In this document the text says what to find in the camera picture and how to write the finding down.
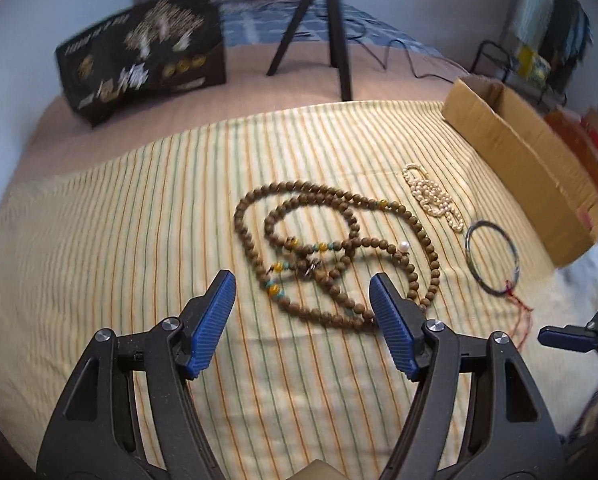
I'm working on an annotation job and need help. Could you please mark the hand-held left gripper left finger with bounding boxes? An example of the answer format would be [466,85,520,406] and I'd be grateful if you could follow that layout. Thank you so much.
[36,269,237,480]

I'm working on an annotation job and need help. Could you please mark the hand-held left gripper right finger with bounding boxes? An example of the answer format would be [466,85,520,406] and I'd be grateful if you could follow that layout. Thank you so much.
[369,272,565,480]

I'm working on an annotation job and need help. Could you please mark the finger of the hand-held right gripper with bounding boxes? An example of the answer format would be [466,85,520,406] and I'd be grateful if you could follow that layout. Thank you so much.
[538,303,598,363]

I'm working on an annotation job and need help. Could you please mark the red cord pendant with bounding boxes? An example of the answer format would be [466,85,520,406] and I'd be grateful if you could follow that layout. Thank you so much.
[504,282,534,348]

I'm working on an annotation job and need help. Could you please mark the thin metal bangle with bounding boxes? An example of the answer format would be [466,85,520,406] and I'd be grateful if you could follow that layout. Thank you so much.
[464,220,521,297]

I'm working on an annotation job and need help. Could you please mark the brown wooden bead necklace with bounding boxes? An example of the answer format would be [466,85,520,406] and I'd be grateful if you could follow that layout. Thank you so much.
[234,181,442,333]

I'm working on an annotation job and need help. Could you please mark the cream pearl necklace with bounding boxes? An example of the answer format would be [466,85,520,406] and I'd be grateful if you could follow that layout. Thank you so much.
[401,162,465,233]

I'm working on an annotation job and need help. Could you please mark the cardboard box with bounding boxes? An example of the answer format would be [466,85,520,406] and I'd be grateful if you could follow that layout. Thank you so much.
[443,76,598,267]

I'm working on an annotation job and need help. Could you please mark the yellow striped cloth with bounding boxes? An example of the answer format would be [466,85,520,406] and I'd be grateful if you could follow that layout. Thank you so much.
[0,100,582,480]

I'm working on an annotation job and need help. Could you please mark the orange cloth covered table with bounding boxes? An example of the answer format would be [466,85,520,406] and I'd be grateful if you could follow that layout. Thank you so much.
[544,104,598,202]

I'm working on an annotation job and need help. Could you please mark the tan mattress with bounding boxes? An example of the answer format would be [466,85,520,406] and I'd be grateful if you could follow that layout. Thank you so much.
[26,35,475,181]

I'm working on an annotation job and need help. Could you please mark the yellow box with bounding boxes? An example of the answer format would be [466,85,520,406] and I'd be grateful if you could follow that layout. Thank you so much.
[513,45,553,84]

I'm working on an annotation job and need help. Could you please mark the black printed bag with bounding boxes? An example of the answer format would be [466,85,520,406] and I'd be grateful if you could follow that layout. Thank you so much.
[55,0,227,128]

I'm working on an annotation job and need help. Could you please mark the black clothes rack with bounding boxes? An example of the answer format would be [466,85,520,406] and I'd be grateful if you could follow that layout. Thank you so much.
[472,40,572,108]

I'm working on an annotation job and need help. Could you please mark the black light tripod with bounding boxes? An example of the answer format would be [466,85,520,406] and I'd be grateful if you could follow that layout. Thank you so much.
[266,0,354,102]

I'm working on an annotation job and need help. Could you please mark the blue patterned bed sheet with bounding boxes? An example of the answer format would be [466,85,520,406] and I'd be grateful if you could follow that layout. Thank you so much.
[219,0,445,57]

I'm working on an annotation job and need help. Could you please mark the dark hanging clothes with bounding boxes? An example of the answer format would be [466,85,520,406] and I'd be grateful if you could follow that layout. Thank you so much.
[553,0,594,72]

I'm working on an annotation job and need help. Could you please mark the striped hanging towel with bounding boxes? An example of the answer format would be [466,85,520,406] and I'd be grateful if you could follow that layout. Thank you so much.
[516,0,560,46]

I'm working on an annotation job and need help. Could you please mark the black power cable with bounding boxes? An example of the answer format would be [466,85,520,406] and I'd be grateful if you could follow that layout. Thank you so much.
[346,12,469,85]

